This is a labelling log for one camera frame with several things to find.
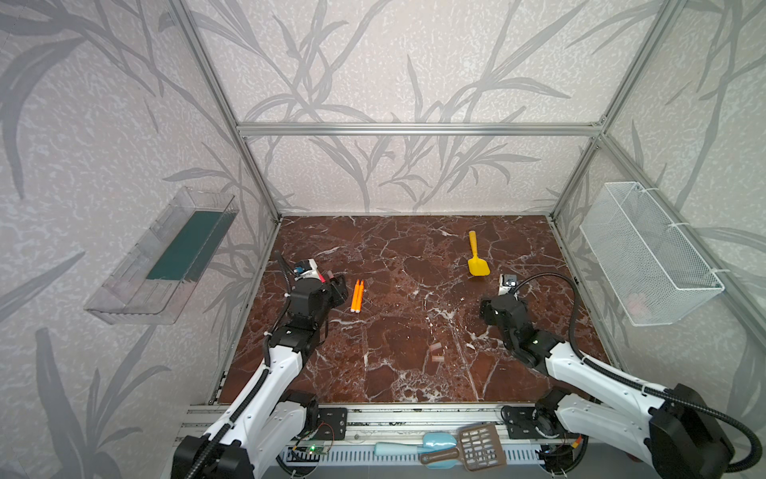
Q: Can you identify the aluminium front rail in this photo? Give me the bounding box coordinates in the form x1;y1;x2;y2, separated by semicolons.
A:
172;402;677;447

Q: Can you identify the brown slotted litter scoop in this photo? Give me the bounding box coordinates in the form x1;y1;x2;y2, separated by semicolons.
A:
419;422;508;472

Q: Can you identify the orange highlighter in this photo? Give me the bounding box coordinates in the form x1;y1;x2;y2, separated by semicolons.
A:
357;281;365;313
350;279;361;313

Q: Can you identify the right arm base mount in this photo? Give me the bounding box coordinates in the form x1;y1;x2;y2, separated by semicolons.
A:
501;405;564;439

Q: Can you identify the clear plastic wall tray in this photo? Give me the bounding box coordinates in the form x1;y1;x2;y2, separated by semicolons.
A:
85;187;239;325

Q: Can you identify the yellow plastic scoop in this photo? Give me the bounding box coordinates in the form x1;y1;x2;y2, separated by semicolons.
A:
468;231;491;277

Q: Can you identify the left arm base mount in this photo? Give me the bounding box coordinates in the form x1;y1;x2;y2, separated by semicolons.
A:
301;407;348;441

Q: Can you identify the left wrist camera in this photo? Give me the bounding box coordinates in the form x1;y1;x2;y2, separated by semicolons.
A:
292;259;325;283

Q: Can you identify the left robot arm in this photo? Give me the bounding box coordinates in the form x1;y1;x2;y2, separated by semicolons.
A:
171;271;348;478

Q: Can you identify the light blue brush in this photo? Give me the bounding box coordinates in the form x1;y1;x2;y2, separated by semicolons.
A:
373;432;457;457

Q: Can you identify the white wire basket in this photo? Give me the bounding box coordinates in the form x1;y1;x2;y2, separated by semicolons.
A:
580;182;725;327

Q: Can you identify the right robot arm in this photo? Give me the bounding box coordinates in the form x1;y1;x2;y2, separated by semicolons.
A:
480;281;763;478

